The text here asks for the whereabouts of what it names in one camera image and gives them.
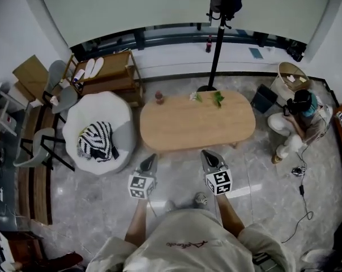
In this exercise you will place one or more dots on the black bag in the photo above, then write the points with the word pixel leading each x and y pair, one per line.
pixel 296 51

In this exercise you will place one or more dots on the person's right shoe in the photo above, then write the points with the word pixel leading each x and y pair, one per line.
pixel 201 200

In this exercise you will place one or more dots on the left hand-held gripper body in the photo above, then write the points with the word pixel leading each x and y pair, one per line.
pixel 141 186

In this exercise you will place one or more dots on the person's right forearm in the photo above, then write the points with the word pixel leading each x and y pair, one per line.
pixel 229 217

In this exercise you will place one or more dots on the brown cardboard box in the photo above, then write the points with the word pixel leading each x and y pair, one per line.
pixel 29 72

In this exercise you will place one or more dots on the grey chair black legs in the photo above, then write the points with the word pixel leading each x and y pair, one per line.
pixel 42 149
pixel 66 98

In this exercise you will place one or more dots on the wooden coffee table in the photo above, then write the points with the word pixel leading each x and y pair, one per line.
pixel 196 123

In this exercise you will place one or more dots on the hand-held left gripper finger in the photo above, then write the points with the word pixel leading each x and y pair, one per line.
pixel 153 167
pixel 145 166

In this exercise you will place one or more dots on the white paper cup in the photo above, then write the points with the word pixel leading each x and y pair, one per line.
pixel 55 100

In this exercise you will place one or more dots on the low wooden platform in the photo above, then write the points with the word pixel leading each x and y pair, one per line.
pixel 35 186

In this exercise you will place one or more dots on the black phone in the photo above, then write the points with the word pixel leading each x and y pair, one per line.
pixel 115 152

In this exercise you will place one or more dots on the teal notebook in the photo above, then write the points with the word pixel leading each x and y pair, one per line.
pixel 256 53

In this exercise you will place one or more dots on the white flower sprig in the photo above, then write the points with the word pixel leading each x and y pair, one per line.
pixel 194 96

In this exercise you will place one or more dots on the beige round basket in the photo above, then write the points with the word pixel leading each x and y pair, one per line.
pixel 284 78

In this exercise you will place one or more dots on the wooden shelf cart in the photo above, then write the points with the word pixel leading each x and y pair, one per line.
pixel 114 64

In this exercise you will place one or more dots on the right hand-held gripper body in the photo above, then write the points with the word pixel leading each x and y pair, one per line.
pixel 219 181

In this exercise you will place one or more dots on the white blue tube bottle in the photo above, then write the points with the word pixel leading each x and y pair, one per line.
pixel 78 76

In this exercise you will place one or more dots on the white round armchair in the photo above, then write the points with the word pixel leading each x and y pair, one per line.
pixel 103 106

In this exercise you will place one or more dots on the person's white t-shirt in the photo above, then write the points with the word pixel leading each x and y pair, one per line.
pixel 188 228

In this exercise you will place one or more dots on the white slipper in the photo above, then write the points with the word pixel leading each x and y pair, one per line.
pixel 89 68
pixel 98 64

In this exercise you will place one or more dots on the person's left shoe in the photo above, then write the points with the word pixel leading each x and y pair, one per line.
pixel 169 205

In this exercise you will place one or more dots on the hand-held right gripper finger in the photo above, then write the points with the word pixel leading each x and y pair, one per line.
pixel 218 161
pixel 208 163

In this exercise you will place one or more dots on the small floor device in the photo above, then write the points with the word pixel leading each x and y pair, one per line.
pixel 299 170

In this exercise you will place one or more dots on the black coat rack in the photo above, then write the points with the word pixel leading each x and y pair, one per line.
pixel 217 55

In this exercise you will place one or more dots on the white power strip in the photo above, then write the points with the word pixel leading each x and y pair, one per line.
pixel 1 194

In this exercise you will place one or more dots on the green leaf sprig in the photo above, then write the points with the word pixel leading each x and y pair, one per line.
pixel 217 98

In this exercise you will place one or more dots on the person's shoe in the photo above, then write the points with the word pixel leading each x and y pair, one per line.
pixel 201 200
pixel 169 205

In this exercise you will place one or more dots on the person's left forearm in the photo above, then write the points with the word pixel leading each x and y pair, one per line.
pixel 137 222

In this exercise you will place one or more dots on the black white striped blanket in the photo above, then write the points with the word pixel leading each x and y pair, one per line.
pixel 96 140

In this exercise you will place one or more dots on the small red drink bottle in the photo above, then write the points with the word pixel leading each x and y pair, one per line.
pixel 159 98

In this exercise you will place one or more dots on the dark cola bottle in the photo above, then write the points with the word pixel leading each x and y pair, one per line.
pixel 209 44

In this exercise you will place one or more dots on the black waste bin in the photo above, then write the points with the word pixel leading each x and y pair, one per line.
pixel 264 98

